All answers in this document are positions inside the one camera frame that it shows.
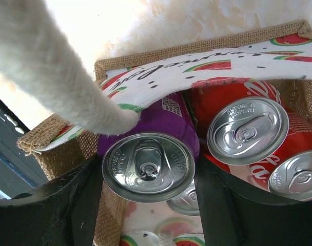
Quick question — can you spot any burlap canvas bag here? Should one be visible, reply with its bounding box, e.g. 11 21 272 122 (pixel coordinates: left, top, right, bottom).
0 0 312 246

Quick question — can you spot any orange-red soda can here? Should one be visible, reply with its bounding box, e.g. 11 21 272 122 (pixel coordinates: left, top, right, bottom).
166 154 231 216

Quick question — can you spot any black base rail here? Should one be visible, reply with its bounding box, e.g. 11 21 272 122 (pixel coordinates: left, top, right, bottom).
0 100 48 198

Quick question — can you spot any red cola can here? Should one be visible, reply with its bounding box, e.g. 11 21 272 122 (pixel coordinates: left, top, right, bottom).
188 81 289 166
248 108 312 201

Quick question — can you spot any purple soda can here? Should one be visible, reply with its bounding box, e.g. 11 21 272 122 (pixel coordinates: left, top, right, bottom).
97 92 200 203

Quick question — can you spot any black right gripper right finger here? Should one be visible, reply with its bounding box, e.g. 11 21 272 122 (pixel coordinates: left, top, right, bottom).
194 156 312 245

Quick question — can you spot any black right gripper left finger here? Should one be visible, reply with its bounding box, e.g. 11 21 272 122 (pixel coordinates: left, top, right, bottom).
0 154 103 245

